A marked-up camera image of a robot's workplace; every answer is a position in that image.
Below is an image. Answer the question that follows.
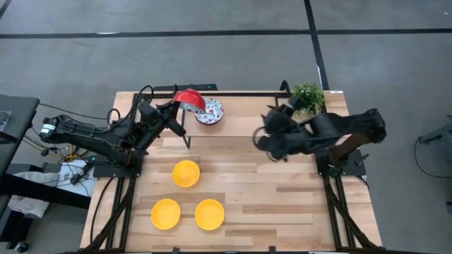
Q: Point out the yellow plastic bowl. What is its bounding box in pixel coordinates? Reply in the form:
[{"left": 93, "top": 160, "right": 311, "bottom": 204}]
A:
[
  {"left": 172, "top": 159, "right": 201, "bottom": 188},
  {"left": 194, "top": 198, "right": 225, "bottom": 231},
  {"left": 150, "top": 198, "right": 182, "bottom": 231}
]

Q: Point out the white cloth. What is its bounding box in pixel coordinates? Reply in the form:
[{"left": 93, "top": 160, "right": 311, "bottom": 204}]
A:
[{"left": 58, "top": 160, "right": 96, "bottom": 198}]

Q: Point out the black metal table frame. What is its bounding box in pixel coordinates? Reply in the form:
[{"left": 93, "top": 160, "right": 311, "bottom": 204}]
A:
[{"left": 83, "top": 90, "right": 384, "bottom": 253}]

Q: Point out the green potted plant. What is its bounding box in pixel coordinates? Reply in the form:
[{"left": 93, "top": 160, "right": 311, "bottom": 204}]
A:
[{"left": 292, "top": 83, "right": 326, "bottom": 116}]

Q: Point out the wooden shelf with black legs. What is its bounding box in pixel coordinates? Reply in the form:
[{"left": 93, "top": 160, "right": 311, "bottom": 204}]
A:
[{"left": 180, "top": 92, "right": 283, "bottom": 150}]

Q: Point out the long black bar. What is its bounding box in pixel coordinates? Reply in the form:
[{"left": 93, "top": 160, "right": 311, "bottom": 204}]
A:
[{"left": 153, "top": 83, "right": 218, "bottom": 92}]

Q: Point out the grey cloth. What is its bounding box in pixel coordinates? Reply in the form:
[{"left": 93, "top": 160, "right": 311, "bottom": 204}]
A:
[{"left": 6, "top": 195, "right": 51, "bottom": 219}]

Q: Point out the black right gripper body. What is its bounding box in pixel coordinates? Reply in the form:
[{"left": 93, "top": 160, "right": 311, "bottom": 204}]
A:
[{"left": 268, "top": 95, "right": 305, "bottom": 162}]

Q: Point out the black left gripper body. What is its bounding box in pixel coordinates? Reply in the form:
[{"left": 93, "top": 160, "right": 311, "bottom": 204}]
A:
[{"left": 140, "top": 99, "right": 187, "bottom": 138}]

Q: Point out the dark grey side table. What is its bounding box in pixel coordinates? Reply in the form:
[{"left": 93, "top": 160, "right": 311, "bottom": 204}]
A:
[{"left": 0, "top": 94, "right": 41, "bottom": 177}]

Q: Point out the floral bowl with red outside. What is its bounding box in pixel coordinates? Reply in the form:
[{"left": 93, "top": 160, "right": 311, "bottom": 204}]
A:
[
  {"left": 194, "top": 97, "right": 225, "bottom": 126},
  {"left": 172, "top": 88, "right": 207, "bottom": 112}
]

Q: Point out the thin black floor cable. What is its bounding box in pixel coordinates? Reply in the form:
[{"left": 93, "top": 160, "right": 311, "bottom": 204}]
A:
[{"left": 37, "top": 102, "right": 109, "bottom": 121}]

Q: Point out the black bench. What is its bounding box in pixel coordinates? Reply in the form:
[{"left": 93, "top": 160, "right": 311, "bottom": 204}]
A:
[{"left": 0, "top": 172, "right": 92, "bottom": 210}]

